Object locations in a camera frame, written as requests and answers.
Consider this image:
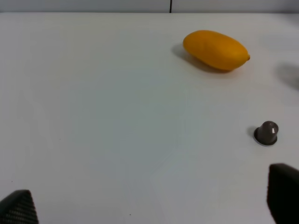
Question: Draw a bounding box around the yellow mango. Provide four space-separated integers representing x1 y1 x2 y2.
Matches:
183 30 250 71

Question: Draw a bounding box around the grey coffee capsule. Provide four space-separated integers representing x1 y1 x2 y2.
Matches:
253 121 278 147

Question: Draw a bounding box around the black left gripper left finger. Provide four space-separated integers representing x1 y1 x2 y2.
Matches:
0 189 39 224

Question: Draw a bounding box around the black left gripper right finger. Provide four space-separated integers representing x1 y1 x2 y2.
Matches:
267 163 299 224

